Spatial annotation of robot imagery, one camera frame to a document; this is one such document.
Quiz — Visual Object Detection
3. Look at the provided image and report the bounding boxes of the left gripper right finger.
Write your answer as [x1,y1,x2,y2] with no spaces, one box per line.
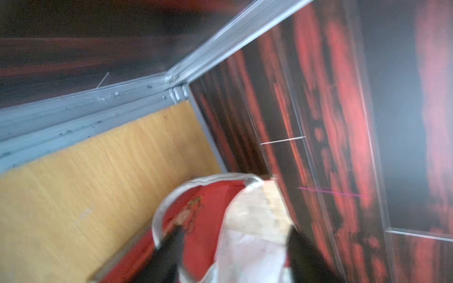
[286,226,345,283]

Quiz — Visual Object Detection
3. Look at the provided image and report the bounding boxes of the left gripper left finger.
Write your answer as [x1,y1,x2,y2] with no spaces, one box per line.
[132,225,185,283]

